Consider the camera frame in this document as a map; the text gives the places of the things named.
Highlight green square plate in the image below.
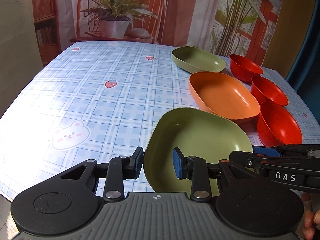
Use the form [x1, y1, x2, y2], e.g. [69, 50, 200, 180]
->
[143, 107, 253, 193]
[171, 46, 227, 74]

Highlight red bowl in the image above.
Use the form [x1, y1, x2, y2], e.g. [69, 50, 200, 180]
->
[230, 54, 263, 83]
[251, 76, 289, 106]
[257, 101, 302, 147]

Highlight right hand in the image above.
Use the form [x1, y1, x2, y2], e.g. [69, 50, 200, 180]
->
[301, 192, 319, 240]

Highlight blue plaid tablecloth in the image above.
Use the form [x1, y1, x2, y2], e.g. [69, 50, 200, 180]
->
[0, 40, 320, 202]

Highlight orange square plate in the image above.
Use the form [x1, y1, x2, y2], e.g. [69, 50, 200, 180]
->
[189, 72, 260, 124]

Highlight blue curtain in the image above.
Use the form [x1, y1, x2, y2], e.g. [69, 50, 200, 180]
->
[285, 17, 320, 93]

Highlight wooden panel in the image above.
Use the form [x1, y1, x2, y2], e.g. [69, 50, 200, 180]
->
[263, 0, 316, 77]

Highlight printed room backdrop cloth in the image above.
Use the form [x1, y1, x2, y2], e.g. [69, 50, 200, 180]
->
[32, 0, 282, 64]

